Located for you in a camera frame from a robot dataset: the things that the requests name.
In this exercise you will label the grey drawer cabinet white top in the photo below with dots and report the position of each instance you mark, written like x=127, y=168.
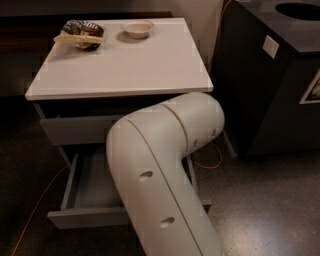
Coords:
x=134, y=72

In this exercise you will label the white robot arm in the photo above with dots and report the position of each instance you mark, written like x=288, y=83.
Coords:
x=144, y=153

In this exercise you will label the brown chip bag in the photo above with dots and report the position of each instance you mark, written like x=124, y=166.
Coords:
x=86, y=34

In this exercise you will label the white paper bowl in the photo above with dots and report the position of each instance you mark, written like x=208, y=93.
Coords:
x=139, y=29

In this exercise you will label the black trash bin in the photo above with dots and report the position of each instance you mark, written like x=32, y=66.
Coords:
x=265, y=72

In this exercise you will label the grey drawer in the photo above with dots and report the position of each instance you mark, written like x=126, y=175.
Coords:
x=80, y=121
x=96, y=197

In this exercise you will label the grey top drawer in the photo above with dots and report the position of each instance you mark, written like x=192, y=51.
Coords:
x=80, y=121

